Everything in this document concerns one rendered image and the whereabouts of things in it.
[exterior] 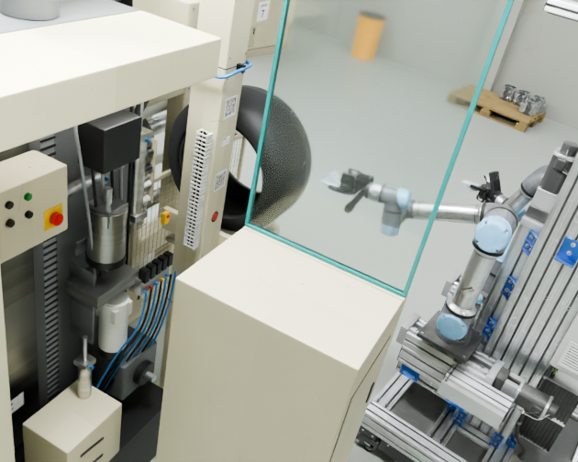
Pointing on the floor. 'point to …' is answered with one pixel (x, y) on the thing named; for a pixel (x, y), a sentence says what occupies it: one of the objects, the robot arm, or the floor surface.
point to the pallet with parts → (527, 115)
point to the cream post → (231, 12)
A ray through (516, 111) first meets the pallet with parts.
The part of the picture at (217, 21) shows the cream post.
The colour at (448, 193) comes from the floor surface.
